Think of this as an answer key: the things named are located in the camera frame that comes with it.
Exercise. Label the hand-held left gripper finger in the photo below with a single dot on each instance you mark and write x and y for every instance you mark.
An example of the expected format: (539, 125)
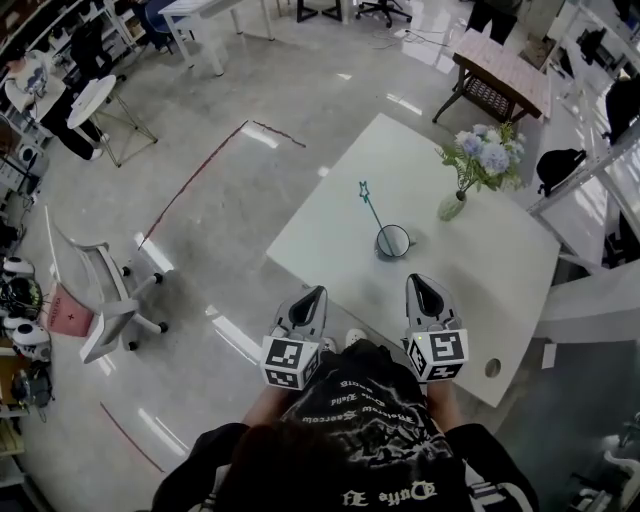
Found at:
(311, 311)
(298, 310)

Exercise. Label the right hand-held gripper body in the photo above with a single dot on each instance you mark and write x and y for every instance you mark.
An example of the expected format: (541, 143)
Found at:
(437, 352)

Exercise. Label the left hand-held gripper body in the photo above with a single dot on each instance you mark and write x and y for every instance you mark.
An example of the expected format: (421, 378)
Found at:
(290, 360)

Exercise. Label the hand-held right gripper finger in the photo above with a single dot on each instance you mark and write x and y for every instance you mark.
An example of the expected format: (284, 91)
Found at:
(421, 300)
(434, 300)

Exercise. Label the blue star wand stick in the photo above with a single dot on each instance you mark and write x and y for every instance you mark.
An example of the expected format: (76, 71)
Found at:
(372, 210)

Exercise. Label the person's left forearm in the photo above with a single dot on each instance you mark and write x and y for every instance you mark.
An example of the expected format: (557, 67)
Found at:
(265, 407)

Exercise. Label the person's right forearm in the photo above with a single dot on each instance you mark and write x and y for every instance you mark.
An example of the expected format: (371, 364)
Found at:
(442, 402)

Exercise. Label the person's white shoe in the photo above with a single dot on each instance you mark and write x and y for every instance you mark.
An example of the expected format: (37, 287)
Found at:
(328, 345)
(354, 337)

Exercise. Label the green glass vase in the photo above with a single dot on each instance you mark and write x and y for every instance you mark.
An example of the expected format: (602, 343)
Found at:
(451, 206)

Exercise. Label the person's black printed shirt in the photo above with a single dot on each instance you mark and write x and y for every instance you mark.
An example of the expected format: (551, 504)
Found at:
(380, 440)

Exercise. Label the blue flower bouquet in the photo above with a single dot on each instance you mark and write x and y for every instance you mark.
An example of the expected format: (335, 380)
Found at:
(487, 155)

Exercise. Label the black backpack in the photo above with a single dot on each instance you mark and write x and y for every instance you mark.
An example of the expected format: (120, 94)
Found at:
(557, 170)

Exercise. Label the white office chair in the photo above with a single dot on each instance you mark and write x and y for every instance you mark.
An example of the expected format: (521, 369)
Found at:
(115, 300)

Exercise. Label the pink box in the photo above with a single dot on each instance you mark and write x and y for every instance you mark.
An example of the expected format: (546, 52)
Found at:
(70, 315)

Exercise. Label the patterned wooden table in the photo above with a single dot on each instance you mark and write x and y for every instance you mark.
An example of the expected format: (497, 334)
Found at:
(505, 75)

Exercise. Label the black office chair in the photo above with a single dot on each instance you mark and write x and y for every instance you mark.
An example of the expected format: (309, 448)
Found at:
(622, 110)

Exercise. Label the black swivel chair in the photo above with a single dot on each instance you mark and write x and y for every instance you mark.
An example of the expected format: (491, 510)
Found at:
(382, 10)

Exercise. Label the round white side table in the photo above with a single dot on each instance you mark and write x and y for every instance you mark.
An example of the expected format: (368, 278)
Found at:
(92, 100)

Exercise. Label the white bench table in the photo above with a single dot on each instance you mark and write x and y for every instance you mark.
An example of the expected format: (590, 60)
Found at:
(200, 20)

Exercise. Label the white storage shelf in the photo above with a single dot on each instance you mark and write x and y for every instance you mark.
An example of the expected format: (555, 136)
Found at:
(45, 30)

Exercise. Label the white staircase frame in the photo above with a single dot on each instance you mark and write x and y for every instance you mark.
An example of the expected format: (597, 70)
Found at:
(590, 170)

